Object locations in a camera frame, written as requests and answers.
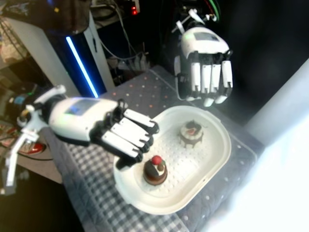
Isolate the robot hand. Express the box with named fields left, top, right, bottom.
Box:
left=174, top=27, right=234, bottom=107
left=48, top=96, right=160, bottom=171

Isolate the black cake with white cream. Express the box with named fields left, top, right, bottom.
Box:
left=179, top=120, right=205, bottom=149

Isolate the brown cake with red cherry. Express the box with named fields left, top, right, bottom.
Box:
left=142, top=155, right=169, bottom=186

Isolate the white oval tray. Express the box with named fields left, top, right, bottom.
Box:
left=112, top=105, right=232, bottom=216

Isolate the red round object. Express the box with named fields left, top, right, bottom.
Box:
left=18, top=142, right=48, bottom=155

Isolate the computer tower with blue light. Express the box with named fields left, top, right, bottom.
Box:
left=45, top=12, right=115, bottom=99

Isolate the grey checked quilt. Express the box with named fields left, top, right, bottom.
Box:
left=42, top=64, right=265, bottom=232

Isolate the black device with red light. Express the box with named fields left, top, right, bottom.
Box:
left=126, top=0, right=141, bottom=15

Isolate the white board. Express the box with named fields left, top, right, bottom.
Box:
left=210, top=58, right=309, bottom=232

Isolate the green cable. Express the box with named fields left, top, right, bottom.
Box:
left=207, top=0, right=221, bottom=18

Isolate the grey cable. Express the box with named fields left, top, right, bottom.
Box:
left=113, top=4, right=140, bottom=64

